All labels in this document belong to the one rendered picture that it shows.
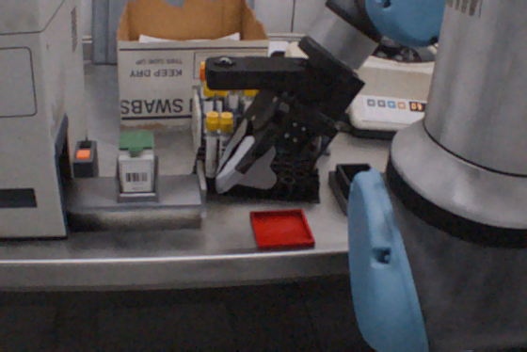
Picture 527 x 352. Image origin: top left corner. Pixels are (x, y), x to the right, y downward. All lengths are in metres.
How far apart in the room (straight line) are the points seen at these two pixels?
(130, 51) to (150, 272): 0.37
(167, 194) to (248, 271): 0.13
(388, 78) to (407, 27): 0.47
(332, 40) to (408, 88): 0.39
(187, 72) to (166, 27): 0.28
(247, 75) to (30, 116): 0.24
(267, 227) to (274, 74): 0.19
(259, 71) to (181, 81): 0.30
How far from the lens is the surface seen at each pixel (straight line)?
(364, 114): 0.92
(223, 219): 0.69
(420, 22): 0.48
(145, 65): 0.87
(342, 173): 0.74
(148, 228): 0.68
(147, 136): 0.65
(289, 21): 1.24
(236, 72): 0.59
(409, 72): 0.95
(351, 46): 0.59
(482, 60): 0.27
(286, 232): 0.68
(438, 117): 0.29
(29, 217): 0.66
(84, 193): 0.68
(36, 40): 0.56
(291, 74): 0.60
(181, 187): 0.68
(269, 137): 0.60
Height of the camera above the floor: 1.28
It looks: 31 degrees down
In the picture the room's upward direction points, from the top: 5 degrees clockwise
